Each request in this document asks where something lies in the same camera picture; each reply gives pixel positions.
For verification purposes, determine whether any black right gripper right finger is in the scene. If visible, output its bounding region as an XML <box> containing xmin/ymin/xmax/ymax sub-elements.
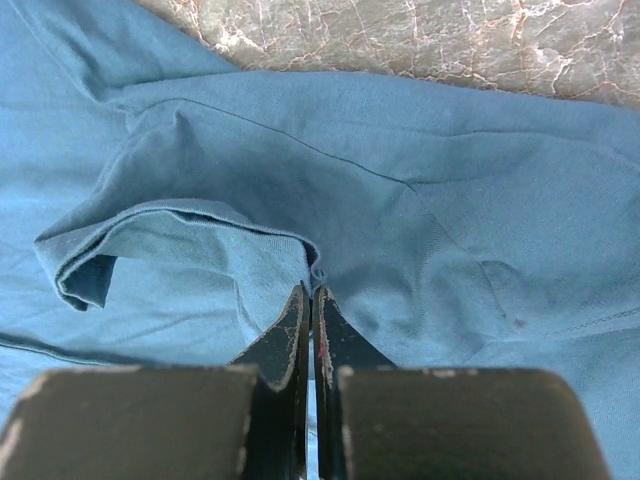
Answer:
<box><xmin>312</xmin><ymin>287</ymin><xmax>610</xmax><ymax>479</ymax></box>

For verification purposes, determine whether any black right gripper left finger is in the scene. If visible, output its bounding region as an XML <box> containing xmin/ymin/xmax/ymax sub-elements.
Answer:
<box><xmin>1</xmin><ymin>285</ymin><xmax>310</xmax><ymax>479</ymax></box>

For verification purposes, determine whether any dark blue t-shirt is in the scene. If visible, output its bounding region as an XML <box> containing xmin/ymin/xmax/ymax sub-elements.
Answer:
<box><xmin>1</xmin><ymin>1</ymin><xmax>639</xmax><ymax>479</ymax></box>

